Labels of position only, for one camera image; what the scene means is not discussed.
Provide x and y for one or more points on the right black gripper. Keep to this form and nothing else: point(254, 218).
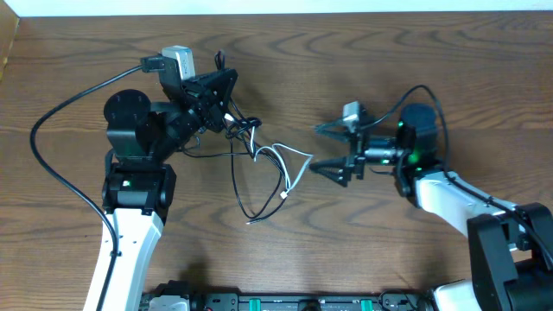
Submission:
point(357, 150)

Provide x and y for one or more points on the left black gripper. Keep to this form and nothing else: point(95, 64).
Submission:
point(190, 92)

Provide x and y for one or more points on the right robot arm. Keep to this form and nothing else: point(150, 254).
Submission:
point(510, 245)

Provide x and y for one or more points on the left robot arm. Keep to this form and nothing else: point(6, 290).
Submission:
point(139, 184)

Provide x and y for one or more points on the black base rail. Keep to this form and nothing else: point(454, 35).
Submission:
point(181, 296)

